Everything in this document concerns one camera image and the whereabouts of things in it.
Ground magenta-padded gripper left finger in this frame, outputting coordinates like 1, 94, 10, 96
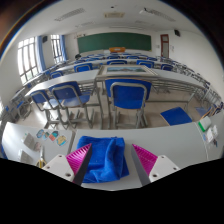
42, 142, 94, 187

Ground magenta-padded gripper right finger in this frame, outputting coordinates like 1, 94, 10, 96
130, 143, 181, 187

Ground blue terry towel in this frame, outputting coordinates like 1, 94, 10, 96
76, 135, 130, 184

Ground round yellow and blue sticker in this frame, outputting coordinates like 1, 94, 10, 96
55, 134, 68, 147

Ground orange and blue sticker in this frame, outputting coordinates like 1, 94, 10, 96
49, 130, 60, 142

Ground small white packet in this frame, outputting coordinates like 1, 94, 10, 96
203, 126, 219, 145

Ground green and white packet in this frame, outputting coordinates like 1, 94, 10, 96
198, 115, 213, 132

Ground long white classroom desk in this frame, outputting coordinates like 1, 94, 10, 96
23, 70, 103, 129
95, 68, 209, 129

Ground rows of desks and chairs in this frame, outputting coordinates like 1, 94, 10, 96
0, 51, 224, 129

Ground large bright window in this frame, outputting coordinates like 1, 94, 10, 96
17, 36, 40, 85

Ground blue curtain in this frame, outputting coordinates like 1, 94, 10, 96
59, 34, 68, 61
37, 35, 46, 71

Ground narrow bright window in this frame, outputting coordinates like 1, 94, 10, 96
50, 34, 64, 65

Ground dark red door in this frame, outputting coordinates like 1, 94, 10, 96
159, 33, 170, 59

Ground orange lectern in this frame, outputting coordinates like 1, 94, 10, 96
109, 46, 127, 54

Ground green chalkboard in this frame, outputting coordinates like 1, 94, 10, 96
77, 32, 153, 54

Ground ceiling vent grille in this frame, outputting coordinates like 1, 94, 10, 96
54, 7, 86, 22

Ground long ceiling light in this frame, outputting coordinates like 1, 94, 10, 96
139, 7, 176, 23

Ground ceiling air conditioner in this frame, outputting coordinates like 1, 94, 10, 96
103, 12, 126, 19

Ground blue chair with metal frame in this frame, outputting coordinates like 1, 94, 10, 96
49, 81, 95, 130
104, 78, 153, 130
29, 89, 62, 130
159, 106, 194, 127

